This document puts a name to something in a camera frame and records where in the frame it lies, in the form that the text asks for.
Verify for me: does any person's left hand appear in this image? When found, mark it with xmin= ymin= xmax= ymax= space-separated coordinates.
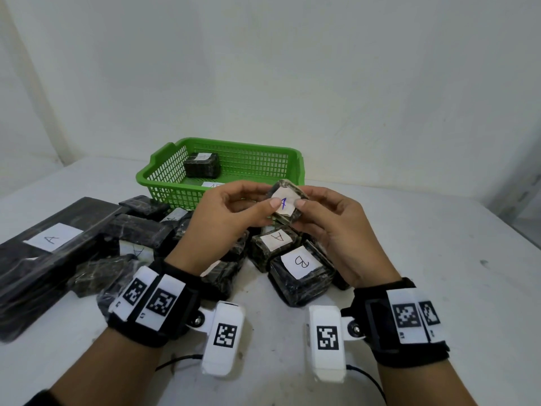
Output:
xmin=165 ymin=180 xmax=282 ymax=276

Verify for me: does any person's right hand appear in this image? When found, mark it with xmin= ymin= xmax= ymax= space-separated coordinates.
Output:
xmin=291 ymin=186 xmax=402 ymax=289

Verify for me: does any black packet red-marked label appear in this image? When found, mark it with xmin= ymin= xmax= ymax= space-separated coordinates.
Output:
xmin=184 ymin=152 xmax=221 ymax=179

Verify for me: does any small packet blue A label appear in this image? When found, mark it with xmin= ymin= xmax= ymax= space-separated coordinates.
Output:
xmin=268 ymin=179 xmax=309 ymax=228

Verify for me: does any green plastic mesh basket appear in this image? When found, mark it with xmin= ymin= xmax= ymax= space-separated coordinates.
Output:
xmin=136 ymin=137 xmax=306 ymax=212

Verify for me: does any pile of black packets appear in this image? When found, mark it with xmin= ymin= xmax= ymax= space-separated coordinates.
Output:
xmin=0 ymin=195 xmax=352 ymax=344

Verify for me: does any person's right forearm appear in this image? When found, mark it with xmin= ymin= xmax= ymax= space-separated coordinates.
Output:
xmin=374 ymin=361 xmax=478 ymax=406

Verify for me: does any black left wristband with markers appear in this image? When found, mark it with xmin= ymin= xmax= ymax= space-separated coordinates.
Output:
xmin=107 ymin=259 xmax=202 ymax=348

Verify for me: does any black wristband with markers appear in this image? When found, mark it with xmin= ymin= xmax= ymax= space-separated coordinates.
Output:
xmin=341 ymin=277 xmax=451 ymax=368
xmin=107 ymin=259 xmax=202 ymax=348

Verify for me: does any black right wristband with markers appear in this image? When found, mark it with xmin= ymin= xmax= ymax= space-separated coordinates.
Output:
xmin=341 ymin=277 xmax=451 ymax=368

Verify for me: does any black packet labelled B near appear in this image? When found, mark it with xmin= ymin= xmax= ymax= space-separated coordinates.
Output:
xmin=346 ymin=364 xmax=388 ymax=404

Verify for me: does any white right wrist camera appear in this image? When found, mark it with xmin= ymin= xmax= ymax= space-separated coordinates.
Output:
xmin=305 ymin=305 xmax=365 ymax=383

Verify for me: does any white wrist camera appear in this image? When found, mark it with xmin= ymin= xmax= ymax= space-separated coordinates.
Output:
xmin=195 ymin=302 xmax=246 ymax=378
xmin=305 ymin=305 xmax=365 ymax=383

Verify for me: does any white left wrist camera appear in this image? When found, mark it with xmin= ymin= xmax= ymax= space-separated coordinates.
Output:
xmin=195 ymin=302 xmax=246 ymax=378

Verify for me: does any black left camera cable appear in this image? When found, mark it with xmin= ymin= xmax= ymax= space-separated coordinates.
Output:
xmin=155 ymin=355 xmax=205 ymax=372

